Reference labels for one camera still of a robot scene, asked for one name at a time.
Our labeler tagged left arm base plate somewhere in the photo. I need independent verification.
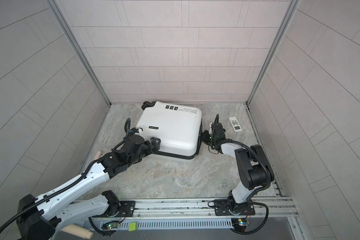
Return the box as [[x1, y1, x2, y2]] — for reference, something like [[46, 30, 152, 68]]
[[105, 201, 136, 218]]

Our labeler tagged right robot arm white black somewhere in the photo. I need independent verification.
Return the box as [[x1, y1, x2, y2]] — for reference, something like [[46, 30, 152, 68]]
[[202, 119, 275, 215]]

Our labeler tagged right circuit board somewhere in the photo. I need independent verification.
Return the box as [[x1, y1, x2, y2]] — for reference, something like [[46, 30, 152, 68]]
[[231, 219, 251, 233]]

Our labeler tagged circuit board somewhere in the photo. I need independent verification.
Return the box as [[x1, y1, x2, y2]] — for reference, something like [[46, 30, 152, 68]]
[[231, 219, 251, 233], [102, 221, 120, 230]]

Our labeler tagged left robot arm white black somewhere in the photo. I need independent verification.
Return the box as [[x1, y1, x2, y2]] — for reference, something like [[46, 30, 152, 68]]
[[0, 134, 161, 240]]

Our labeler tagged green sticky note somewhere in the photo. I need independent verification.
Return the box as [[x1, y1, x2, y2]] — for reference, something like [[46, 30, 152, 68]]
[[129, 222, 137, 232]]

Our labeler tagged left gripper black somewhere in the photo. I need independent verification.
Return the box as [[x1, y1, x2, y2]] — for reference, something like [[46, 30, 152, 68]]
[[126, 137, 163, 167]]

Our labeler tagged left circuit board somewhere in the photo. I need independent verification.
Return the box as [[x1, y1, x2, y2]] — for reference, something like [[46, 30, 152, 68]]
[[102, 221, 120, 230]]

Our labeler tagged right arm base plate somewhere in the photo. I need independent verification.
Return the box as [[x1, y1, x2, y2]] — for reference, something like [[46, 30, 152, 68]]
[[211, 198, 256, 216]]

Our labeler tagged aluminium rail frame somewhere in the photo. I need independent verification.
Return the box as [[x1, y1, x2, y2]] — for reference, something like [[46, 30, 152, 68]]
[[68, 196, 299, 230]]

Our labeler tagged white remote control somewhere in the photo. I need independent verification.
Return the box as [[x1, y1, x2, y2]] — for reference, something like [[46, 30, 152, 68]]
[[229, 117, 243, 133]]

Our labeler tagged beige cylindrical handle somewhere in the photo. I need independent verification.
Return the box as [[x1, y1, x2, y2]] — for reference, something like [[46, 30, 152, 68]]
[[61, 224, 94, 240]]

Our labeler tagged black and white suitcase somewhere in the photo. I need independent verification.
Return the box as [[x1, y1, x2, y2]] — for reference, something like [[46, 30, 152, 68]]
[[136, 101, 203, 161]]

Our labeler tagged small pink case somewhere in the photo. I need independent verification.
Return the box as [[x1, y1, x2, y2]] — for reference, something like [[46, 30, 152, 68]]
[[94, 151, 104, 160]]

